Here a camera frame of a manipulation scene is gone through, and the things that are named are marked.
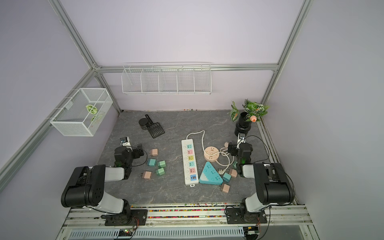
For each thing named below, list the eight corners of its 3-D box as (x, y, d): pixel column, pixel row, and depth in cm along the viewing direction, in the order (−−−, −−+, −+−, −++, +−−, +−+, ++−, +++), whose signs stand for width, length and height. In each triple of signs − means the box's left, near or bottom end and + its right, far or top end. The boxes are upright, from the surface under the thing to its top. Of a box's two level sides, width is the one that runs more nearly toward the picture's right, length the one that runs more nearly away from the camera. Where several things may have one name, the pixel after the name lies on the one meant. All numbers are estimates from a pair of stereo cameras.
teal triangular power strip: (199, 184, 84) (199, 183, 83) (199, 163, 93) (199, 161, 91) (222, 184, 84) (223, 183, 82) (220, 163, 93) (220, 161, 91)
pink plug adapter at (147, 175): (141, 179, 88) (140, 178, 86) (143, 172, 90) (142, 171, 89) (151, 179, 88) (150, 178, 86) (152, 172, 90) (151, 171, 89)
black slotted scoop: (153, 139, 106) (152, 137, 103) (141, 120, 118) (140, 117, 115) (165, 133, 109) (165, 130, 107) (152, 114, 121) (151, 112, 119)
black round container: (139, 129, 112) (137, 125, 108) (141, 122, 117) (139, 117, 113) (149, 129, 112) (147, 125, 108) (151, 122, 117) (149, 117, 113)
